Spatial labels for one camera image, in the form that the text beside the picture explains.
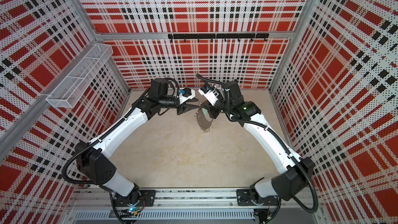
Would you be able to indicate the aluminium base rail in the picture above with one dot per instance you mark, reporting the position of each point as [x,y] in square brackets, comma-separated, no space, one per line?
[186,206]

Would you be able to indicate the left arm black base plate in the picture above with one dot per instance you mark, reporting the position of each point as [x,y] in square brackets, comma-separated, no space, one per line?
[136,198]

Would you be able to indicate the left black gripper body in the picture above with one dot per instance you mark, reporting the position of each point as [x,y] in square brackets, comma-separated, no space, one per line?
[172,102]

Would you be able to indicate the black hook rail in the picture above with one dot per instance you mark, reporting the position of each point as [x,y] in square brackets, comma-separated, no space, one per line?
[219,36]

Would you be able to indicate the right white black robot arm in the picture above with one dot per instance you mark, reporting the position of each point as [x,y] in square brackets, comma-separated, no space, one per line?
[295,173]

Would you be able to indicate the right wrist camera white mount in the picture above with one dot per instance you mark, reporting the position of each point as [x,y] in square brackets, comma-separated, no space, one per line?
[211,93]

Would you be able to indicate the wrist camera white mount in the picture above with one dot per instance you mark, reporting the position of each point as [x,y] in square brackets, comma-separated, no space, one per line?
[211,93]
[186,95]

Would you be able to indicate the white wire mesh basket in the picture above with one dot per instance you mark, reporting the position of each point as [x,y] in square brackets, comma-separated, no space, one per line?
[69,91]

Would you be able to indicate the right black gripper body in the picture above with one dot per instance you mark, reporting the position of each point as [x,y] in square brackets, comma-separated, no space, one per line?
[219,108]

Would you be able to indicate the grey key organizer red handle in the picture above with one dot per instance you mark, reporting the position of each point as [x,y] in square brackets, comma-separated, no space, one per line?
[205,124]

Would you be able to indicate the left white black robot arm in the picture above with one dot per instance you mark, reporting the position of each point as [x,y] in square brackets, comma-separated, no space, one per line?
[91,163]

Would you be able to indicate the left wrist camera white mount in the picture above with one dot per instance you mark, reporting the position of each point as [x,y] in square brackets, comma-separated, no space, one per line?
[186,95]

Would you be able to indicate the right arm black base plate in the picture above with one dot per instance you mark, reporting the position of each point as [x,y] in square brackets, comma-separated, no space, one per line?
[245,197]

